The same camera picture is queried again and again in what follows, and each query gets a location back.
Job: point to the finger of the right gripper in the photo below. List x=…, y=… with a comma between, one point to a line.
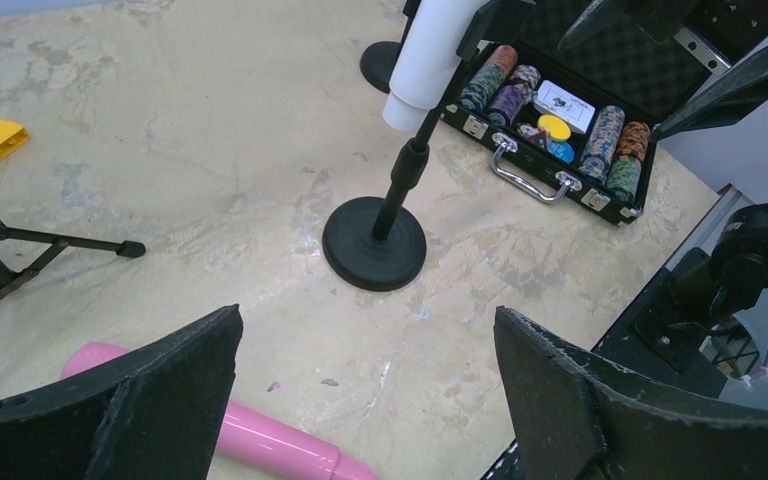
x=660, y=20
x=734, y=95

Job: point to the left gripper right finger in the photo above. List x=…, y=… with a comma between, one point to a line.
x=743, y=429

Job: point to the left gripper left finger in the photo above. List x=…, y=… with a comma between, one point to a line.
x=152, y=413

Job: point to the pink toy microphone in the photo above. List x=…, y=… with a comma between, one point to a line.
x=248, y=435

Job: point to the white toy microphone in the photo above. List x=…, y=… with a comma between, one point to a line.
x=427, y=62

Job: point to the black round-base mic stand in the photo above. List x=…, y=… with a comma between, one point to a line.
x=378, y=60

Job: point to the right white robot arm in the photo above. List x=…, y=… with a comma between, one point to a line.
x=679, y=309

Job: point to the playing card deck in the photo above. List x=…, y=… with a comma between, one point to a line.
x=555, y=100

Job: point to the black poker chip case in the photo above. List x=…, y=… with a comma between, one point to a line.
x=633, y=82

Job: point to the yellow poker chip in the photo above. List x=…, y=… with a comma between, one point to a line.
x=557, y=129

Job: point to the blue poker chip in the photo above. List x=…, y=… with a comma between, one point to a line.
x=563, y=151

